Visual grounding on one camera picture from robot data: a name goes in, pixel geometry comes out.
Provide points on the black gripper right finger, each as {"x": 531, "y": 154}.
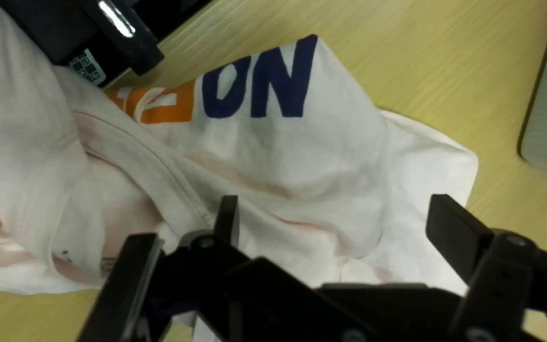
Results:
{"x": 503, "y": 278}

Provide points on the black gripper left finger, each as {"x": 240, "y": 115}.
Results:
{"x": 161, "y": 297}

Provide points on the pale pink printed shirt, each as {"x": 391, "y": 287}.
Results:
{"x": 275, "y": 164}

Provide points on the black orange bar clamp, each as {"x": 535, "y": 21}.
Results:
{"x": 66, "y": 25}

